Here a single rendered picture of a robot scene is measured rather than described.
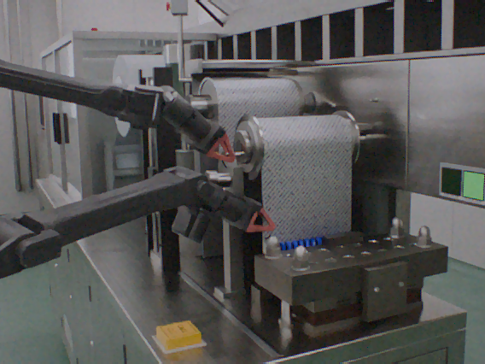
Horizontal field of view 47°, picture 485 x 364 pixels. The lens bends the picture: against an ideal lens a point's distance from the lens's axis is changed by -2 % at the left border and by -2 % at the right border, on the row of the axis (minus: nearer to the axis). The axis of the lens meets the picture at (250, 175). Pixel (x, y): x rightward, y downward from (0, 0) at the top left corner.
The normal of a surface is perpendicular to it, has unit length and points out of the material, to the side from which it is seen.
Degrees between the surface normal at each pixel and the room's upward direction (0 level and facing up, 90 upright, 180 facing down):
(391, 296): 90
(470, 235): 90
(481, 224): 90
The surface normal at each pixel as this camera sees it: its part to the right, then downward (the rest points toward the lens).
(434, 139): -0.90, 0.08
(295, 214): 0.44, 0.13
